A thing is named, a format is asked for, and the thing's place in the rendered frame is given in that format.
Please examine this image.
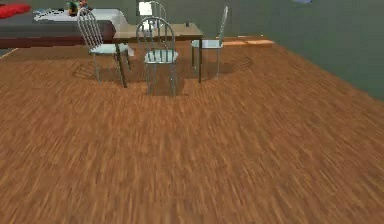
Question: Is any grey metal spindle-back chair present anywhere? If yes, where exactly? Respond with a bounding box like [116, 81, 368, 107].
[137, 0, 168, 32]
[190, 5, 230, 80]
[135, 16, 179, 97]
[76, 7, 132, 85]

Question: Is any brown wooden dining table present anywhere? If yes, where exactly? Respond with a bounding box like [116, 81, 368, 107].
[112, 22, 205, 89]

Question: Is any colourful toy figure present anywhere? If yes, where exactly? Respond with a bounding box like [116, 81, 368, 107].
[65, 0, 92, 17]

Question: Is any dark grey bed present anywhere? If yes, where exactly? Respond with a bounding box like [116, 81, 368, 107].
[0, 8, 117, 50]

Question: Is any red pillow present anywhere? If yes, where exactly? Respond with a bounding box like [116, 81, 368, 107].
[0, 2, 32, 20]

